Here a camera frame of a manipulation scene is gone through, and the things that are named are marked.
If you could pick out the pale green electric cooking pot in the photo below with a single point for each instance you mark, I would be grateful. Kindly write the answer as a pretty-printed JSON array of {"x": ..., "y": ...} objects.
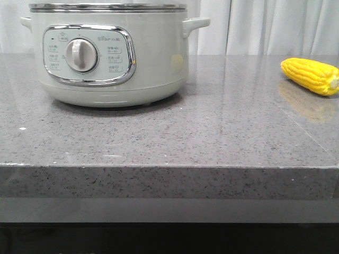
[{"x": 112, "y": 59}]

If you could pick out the yellow corn cob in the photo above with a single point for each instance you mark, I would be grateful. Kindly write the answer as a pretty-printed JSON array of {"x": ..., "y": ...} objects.
[{"x": 318, "y": 77}]

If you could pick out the glass pot lid with knob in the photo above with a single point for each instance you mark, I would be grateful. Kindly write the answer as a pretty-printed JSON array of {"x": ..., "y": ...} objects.
[{"x": 106, "y": 8}]

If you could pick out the white curtain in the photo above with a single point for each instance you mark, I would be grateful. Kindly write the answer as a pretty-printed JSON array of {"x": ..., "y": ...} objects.
[{"x": 265, "y": 28}]

